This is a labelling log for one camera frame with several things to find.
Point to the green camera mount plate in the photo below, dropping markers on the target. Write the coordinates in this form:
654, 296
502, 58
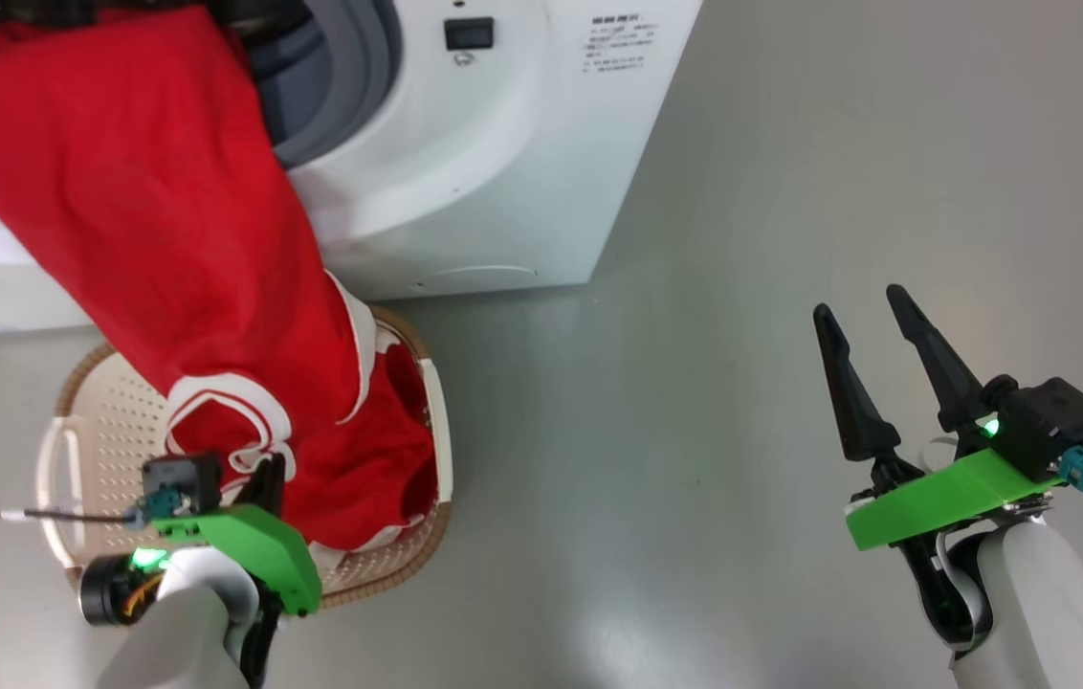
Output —
943, 498
264, 555

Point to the cream perforated laundry basket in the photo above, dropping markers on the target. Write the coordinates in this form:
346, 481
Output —
111, 421

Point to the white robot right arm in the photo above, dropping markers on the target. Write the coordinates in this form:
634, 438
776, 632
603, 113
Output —
1049, 612

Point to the green left camera mount plate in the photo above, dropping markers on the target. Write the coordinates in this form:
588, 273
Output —
264, 555

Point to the green right camera mount plate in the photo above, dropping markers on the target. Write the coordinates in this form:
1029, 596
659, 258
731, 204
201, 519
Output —
943, 498

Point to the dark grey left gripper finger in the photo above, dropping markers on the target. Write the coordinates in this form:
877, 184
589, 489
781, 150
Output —
269, 483

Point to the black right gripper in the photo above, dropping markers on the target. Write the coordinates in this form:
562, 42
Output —
889, 477

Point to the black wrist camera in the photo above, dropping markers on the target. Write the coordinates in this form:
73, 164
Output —
1049, 421
183, 478

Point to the black door latch socket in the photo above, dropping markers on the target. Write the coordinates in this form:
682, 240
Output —
468, 33

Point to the grey rubber door gasket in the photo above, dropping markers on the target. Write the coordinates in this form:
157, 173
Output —
350, 77

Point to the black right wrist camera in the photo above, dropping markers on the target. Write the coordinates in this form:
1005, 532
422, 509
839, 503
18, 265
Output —
1049, 421

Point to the white front-load washing machine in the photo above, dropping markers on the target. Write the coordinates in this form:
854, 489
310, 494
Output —
503, 172

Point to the red and white garment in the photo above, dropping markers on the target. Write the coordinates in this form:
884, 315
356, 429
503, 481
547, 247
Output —
168, 211

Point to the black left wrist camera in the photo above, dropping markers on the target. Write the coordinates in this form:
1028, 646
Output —
183, 478

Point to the teal left camera connector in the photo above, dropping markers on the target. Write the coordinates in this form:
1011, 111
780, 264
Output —
159, 507

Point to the printed text warning label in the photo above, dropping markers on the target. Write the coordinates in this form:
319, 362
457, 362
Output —
618, 43

